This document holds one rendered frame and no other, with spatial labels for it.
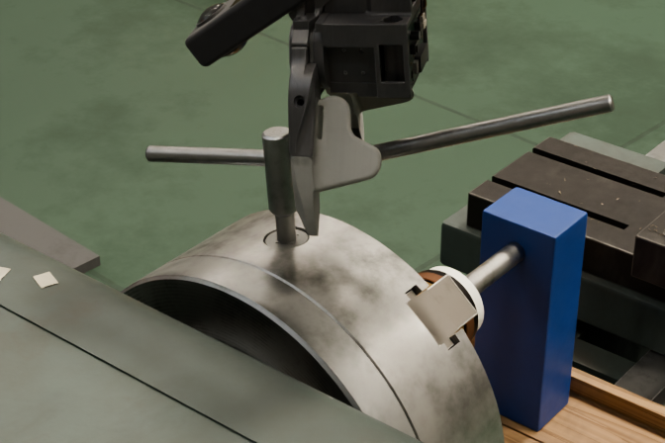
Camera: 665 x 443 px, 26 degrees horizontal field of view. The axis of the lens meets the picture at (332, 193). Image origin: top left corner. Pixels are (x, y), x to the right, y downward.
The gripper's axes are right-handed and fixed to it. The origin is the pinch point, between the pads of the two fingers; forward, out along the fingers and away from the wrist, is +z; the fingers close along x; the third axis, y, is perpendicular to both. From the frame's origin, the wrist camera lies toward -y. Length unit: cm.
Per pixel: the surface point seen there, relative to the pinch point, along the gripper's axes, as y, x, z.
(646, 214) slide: 21, 57, 31
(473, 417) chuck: 10.7, -5.4, 15.2
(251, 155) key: -5.3, -0.5, -2.7
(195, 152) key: -9.5, -0.5, -2.9
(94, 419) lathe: -8.4, -25.3, 2.9
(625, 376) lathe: 19, 41, 42
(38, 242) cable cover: -121, 179, 107
